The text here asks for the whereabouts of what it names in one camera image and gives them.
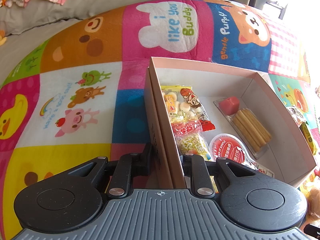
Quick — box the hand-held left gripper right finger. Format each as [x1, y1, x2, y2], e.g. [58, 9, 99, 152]
[182, 154, 268, 198]

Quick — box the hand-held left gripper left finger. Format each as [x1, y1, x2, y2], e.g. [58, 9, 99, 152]
[75, 143, 153, 198]

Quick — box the pink cardboard box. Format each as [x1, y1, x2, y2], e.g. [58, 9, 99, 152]
[144, 56, 317, 189]

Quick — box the red top puffed rice packet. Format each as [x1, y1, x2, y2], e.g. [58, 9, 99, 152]
[172, 120, 213, 162]

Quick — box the jelly cup with red lid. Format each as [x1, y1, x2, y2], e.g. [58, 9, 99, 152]
[209, 133, 248, 166]

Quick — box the small white red candy wrapper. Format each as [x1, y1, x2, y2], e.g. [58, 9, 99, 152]
[246, 161, 275, 178]

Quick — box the biscuit stick tray red dip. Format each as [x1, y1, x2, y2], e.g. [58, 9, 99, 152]
[213, 96, 273, 160]

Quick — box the cartoon print cookie packet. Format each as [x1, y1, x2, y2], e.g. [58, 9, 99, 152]
[161, 85, 216, 132]

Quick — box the green yellow snack packet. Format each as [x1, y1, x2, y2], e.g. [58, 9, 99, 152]
[299, 121, 316, 155]

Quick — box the colourful cartoon play mat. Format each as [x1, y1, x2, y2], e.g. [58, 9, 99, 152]
[0, 0, 320, 240]

